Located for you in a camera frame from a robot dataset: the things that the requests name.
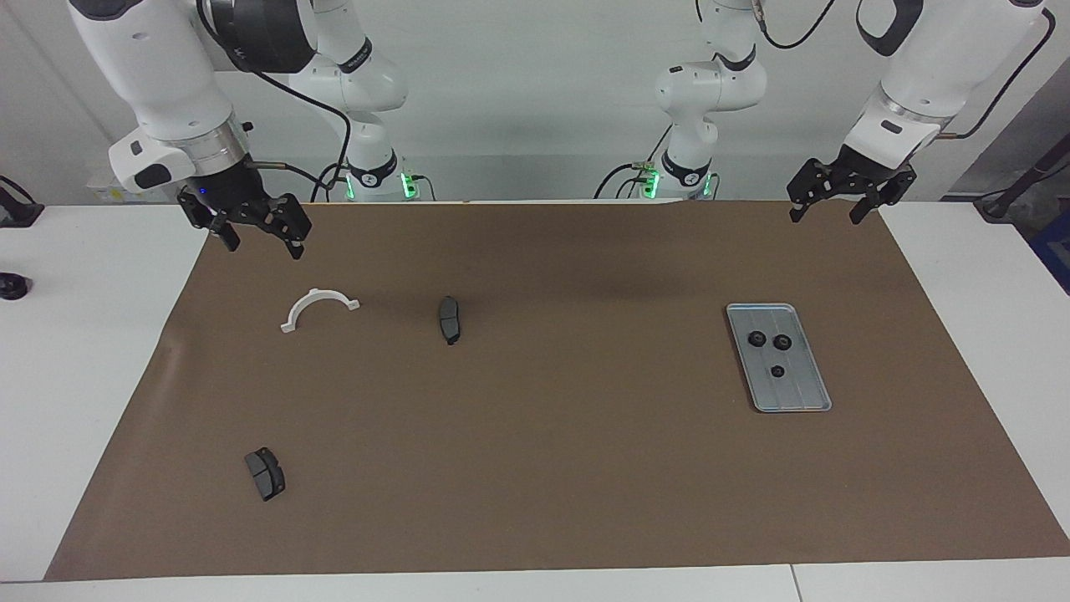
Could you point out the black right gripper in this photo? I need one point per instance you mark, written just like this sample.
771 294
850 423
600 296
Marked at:
238 201

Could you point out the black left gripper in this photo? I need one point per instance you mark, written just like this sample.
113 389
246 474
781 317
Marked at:
853 171

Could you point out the large black bearing gear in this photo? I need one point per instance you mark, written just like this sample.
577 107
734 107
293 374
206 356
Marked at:
756 339
782 342

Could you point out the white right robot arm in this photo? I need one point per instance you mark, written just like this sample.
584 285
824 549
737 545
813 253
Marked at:
159 75

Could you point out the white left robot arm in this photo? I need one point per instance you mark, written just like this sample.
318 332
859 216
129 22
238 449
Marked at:
928 84

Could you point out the grey metal tray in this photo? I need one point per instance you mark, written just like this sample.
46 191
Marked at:
798 389

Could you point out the long dark grey brake pad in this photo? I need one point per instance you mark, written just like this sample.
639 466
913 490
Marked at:
450 319

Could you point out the blue crate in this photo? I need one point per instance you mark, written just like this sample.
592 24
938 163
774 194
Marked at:
1055 251

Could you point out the short dark grey brake pad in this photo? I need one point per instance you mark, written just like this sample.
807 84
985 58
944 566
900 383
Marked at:
266 475

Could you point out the black round knob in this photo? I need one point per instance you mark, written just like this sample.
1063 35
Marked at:
12 287

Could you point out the brown paper table mat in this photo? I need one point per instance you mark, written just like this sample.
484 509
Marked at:
552 468

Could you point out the white semicircular plastic bracket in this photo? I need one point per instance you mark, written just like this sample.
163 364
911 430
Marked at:
294 313

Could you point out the white wall socket box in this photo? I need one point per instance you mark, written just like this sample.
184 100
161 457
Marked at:
100 194

